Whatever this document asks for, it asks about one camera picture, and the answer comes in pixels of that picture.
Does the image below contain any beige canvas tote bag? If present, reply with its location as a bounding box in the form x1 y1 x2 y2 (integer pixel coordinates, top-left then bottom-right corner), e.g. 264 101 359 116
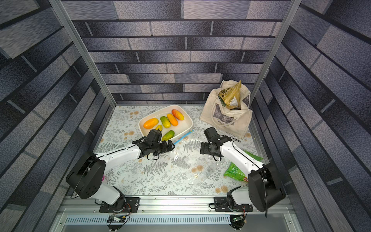
200 80 253 139

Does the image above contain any gold foil snack packet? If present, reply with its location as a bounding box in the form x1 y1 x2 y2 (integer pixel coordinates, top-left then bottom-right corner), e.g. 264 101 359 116
218 81 241 110

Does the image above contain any aluminium front rail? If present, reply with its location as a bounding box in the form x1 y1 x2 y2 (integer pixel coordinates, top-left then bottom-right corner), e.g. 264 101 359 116
56 195 293 216

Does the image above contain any green yellow mango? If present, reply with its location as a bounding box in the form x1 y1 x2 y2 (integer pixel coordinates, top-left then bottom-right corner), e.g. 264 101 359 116
160 116 172 128

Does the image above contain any left aluminium frame post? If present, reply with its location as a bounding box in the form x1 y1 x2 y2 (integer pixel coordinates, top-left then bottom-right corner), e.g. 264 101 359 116
49 0 117 108

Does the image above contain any red orange mango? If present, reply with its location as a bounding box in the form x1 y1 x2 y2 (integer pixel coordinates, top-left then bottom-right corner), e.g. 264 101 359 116
172 109 184 121

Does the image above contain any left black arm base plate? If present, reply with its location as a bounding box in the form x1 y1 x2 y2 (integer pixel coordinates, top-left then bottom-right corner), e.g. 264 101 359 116
99 197 140 213

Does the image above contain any aluminium frame post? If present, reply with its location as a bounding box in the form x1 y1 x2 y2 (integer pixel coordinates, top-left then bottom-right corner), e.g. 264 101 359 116
49 0 117 108
250 0 302 103

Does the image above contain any small circuit board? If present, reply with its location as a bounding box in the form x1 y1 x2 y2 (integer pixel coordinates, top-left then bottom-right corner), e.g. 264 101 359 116
107 215 126 224
230 215 245 230

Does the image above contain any orange yellow mango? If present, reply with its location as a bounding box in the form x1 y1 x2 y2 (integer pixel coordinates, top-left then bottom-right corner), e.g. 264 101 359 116
143 118 159 129

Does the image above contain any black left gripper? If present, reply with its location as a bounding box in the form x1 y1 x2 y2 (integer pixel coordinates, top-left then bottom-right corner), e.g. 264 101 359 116
151 139 177 155

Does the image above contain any clear blue-zipper zip-top bag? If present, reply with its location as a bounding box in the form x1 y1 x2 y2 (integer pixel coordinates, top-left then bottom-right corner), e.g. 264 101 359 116
161 130 230 186

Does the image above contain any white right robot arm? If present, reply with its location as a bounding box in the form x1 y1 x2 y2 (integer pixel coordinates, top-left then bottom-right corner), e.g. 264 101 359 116
200 127 286 213

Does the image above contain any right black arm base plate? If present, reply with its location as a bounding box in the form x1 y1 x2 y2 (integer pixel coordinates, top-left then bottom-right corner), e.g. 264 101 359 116
209 196 254 213

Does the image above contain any green snack bag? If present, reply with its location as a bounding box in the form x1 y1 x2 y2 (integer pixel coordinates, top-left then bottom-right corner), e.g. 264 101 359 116
224 150 264 183

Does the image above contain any left small circuit board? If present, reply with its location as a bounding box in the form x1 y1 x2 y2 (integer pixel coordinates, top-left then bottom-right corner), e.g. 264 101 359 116
107 215 126 224

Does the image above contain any right aluminium frame post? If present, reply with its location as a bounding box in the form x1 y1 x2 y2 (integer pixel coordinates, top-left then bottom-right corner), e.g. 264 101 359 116
250 0 302 103

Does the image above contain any right small circuit board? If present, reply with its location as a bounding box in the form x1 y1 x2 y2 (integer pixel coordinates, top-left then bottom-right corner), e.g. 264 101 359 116
230 215 245 230

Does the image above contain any white oval plastic tray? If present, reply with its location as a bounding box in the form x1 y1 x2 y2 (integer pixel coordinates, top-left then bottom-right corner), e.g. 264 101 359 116
138 104 193 143

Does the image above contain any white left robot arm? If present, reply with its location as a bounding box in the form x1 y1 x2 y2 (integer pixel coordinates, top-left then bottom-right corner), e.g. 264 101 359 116
66 129 175 211

